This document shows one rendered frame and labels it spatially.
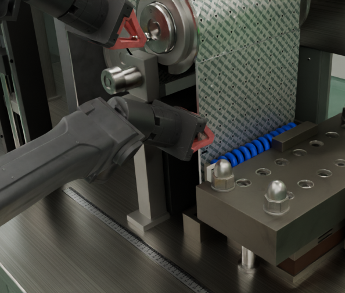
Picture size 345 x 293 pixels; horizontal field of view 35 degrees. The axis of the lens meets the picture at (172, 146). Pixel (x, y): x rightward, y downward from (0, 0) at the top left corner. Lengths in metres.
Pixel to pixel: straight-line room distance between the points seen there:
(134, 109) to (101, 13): 0.13
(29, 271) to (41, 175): 0.40
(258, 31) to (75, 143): 0.41
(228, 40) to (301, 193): 0.25
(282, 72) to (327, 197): 0.25
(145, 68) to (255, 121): 0.22
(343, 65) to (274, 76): 3.05
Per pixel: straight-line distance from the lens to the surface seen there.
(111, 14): 0.74
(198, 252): 0.90
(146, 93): 0.85
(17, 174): 0.52
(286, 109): 0.99
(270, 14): 0.90
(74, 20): 0.73
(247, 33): 0.87
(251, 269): 0.86
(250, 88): 0.90
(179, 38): 0.79
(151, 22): 0.83
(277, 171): 0.86
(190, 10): 0.78
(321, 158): 0.91
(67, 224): 1.01
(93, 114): 0.66
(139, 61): 0.84
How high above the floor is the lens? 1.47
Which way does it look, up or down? 27 degrees down
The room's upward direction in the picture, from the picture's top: 4 degrees counter-clockwise
